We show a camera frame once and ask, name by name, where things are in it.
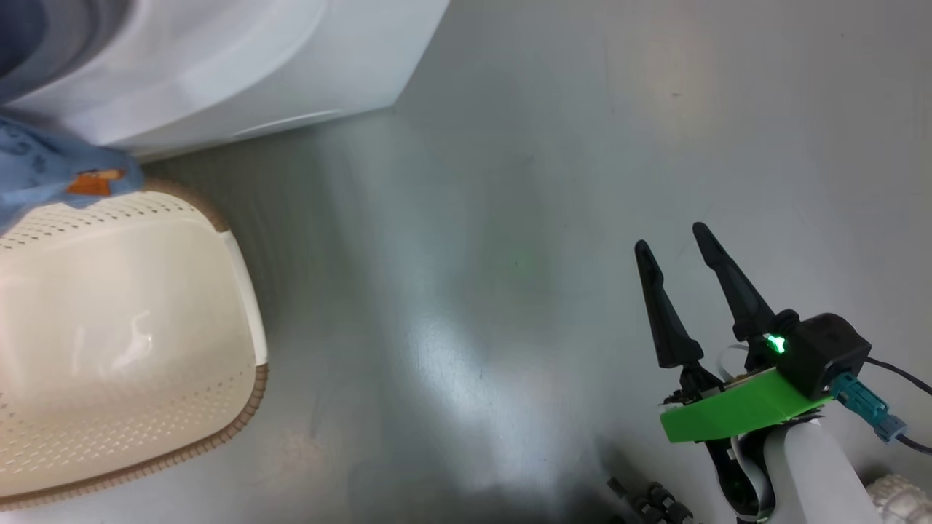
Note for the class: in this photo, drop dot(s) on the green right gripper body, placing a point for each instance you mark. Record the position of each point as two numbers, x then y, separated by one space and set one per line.
735 411

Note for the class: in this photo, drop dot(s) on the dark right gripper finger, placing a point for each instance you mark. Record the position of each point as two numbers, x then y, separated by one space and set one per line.
670 320
735 291

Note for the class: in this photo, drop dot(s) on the blue garment large orange print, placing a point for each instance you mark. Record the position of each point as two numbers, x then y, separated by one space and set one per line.
44 164

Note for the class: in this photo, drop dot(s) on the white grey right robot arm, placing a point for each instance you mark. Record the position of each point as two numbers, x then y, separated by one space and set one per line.
815 473

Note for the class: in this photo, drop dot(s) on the black robot base linkage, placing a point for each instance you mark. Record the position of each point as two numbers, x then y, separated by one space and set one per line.
655 503

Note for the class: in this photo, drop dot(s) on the white washing machine body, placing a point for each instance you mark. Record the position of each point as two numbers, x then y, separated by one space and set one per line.
255 65

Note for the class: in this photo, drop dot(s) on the cream perforated laundry basket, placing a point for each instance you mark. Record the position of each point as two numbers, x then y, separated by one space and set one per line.
131 342

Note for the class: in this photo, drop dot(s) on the white bumpy object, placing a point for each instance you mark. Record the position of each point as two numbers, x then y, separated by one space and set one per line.
903 502

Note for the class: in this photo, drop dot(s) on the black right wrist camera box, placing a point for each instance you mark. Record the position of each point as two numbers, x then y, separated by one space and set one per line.
826 353

